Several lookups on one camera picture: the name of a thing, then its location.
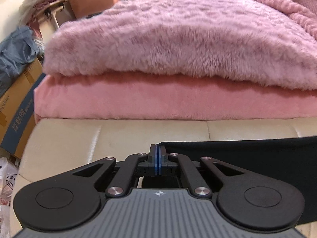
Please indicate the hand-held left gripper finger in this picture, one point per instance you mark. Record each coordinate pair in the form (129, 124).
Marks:
(159, 160)
(154, 160)

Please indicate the black pants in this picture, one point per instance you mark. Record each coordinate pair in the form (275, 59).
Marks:
(247, 153)

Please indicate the pink velvet bed sheet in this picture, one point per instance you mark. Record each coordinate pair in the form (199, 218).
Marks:
(123, 99)

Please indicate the pink fluffy blanket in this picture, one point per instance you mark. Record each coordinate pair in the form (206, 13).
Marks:
(173, 42)

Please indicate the printed cardboard box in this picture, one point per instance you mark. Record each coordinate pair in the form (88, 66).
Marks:
(19, 109)

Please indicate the white plastic bag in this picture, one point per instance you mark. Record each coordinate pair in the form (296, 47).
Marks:
(7, 176)

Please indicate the blue grey clothing pile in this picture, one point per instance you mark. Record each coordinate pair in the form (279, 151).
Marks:
(12, 54)

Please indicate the maroon cloth pile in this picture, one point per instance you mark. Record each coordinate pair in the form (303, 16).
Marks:
(36, 27)

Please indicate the pink ribbed blanket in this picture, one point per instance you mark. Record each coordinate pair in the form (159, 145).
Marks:
(272, 2)

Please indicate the cream leather bed frame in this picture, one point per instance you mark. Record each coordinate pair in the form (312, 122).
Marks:
(74, 141)

